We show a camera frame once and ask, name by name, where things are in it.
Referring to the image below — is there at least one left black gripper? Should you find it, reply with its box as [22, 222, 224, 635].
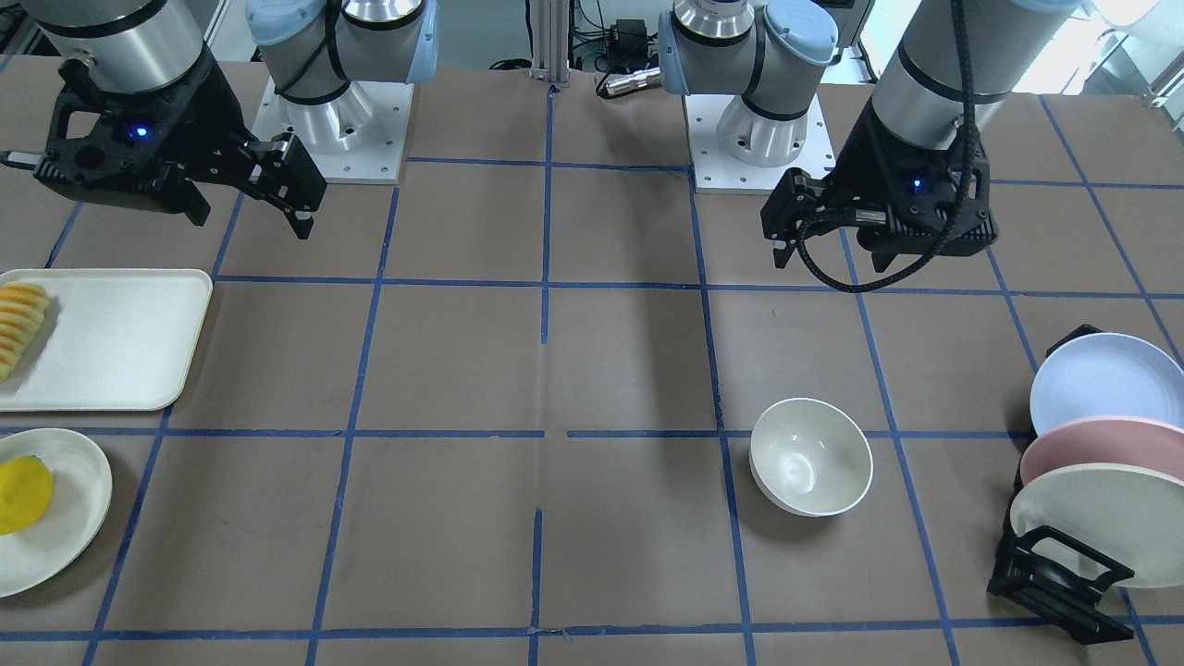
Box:
[760, 103, 999, 275]

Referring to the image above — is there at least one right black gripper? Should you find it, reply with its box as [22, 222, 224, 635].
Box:
[33, 60, 328, 241]

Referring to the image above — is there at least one cream bowl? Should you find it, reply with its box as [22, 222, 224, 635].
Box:
[748, 397, 875, 518]

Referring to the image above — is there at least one yellow lemon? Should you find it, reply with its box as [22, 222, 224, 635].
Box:
[1, 455, 54, 536]

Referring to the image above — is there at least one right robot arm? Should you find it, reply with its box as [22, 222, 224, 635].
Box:
[4, 1, 438, 241]

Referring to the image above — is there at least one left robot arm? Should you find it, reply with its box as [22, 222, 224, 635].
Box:
[657, 1, 1077, 292]

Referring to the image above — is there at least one cream rectangular tray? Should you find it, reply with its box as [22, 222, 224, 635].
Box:
[1, 268, 213, 414]

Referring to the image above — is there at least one sliced yellow bread loaf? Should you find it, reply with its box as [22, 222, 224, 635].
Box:
[1, 281, 51, 382]

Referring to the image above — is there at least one silver cylinder connector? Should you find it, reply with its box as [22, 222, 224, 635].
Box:
[596, 68, 662, 100]

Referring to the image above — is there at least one light blue plate in rack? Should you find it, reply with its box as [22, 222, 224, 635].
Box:
[1029, 332, 1183, 435]

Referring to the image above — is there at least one pink plate in rack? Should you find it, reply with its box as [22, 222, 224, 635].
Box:
[1019, 414, 1183, 484]

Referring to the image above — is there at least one black dish rack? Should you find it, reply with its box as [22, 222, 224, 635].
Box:
[986, 324, 1137, 646]

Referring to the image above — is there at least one cream plate in rack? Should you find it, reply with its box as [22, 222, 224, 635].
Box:
[1009, 463, 1183, 587]

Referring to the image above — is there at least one cream round plate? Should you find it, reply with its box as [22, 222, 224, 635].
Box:
[1, 427, 112, 598]

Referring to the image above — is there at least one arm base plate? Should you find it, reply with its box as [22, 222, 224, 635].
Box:
[684, 94, 837, 196]
[251, 81, 417, 186]

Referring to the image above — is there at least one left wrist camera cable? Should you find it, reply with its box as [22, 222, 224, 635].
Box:
[794, 0, 982, 294]

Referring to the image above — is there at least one aluminium frame post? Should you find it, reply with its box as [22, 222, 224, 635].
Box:
[527, 0, 572, 89]

